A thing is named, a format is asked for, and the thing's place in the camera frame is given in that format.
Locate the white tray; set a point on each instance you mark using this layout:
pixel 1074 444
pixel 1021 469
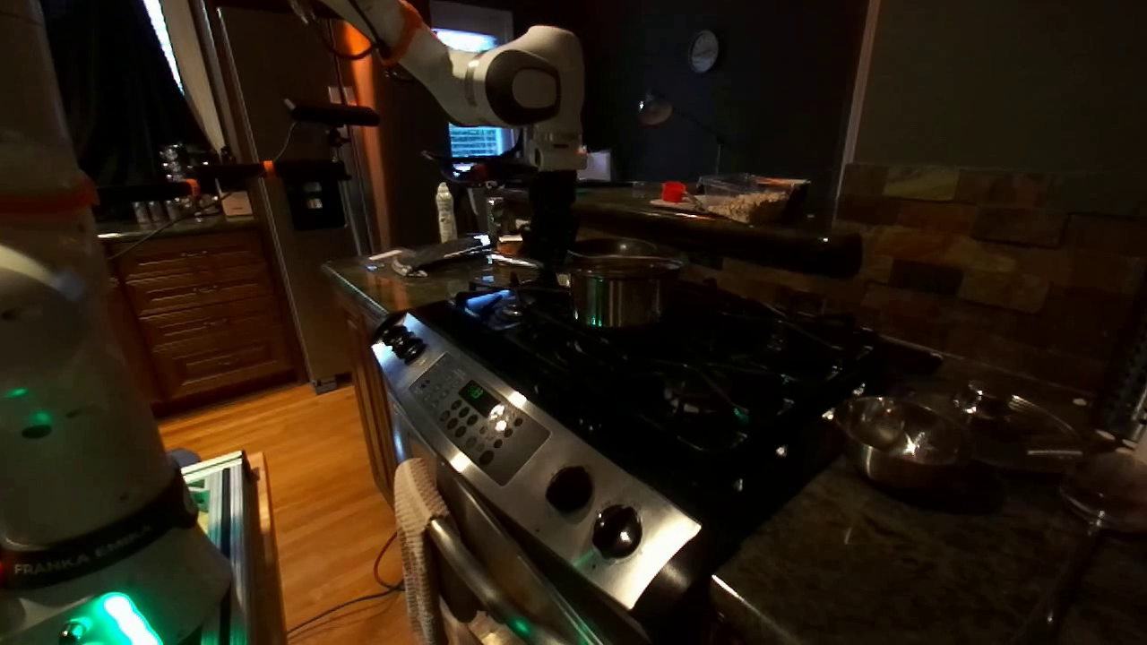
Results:
pixel 709 205

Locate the dark metal ladle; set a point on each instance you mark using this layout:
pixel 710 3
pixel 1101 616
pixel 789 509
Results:
pixel 1111 489

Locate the round hanging lamp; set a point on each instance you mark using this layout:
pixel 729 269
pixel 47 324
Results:
pixel 655 108

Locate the white countertop appliance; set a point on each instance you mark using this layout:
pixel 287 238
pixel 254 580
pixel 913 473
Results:
pixel 595 165

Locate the round wall clock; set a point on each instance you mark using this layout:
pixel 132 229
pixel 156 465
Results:
pixel 704 52

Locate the black camera on stand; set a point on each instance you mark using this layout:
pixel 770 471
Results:
pixel 327 117

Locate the white dish towel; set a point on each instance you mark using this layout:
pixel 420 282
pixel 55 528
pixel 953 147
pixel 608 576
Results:
pixel 414 494

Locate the white door frame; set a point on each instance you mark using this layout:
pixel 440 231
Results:
pixel 186 67

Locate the stainless steel gas stove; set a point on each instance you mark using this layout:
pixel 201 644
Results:
pixel 623 395

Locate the shiny steel pan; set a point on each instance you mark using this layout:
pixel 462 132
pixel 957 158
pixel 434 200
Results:
pixel 898 444

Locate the black frying pan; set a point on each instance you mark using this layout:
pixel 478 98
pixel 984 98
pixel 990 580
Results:
pixel 649 249

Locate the red bowl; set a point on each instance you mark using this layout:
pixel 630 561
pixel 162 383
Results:
pixel 672 193

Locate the flat metal tray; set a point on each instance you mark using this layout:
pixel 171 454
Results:
pixel 426 257

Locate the glass pan lid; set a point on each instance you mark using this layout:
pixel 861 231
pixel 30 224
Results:
pixel 1022 420

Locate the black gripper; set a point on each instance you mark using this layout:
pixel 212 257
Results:
pixel 555 211

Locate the wooden kitchen cabinet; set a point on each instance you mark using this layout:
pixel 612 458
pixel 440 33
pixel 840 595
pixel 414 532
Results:
pixel 211 309

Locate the bright window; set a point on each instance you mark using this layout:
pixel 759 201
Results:
pixel 478 141

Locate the white bottle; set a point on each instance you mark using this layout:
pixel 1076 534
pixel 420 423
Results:
pixel 446 215

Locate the container of cereal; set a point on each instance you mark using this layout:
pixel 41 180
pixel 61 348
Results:
pixel 765 200

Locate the small cup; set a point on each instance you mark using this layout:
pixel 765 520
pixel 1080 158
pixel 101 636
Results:
pixel 511 249

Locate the robot mounting table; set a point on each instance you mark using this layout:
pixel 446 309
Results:
pixel 233 540

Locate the stainless steel pot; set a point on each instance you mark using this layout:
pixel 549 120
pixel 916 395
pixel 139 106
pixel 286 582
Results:
pixel 623 291

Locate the black stove knob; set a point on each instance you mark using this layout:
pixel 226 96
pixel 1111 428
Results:
pixel 619 532
pixel 414 348
pixel 397 334
pixel 568 489

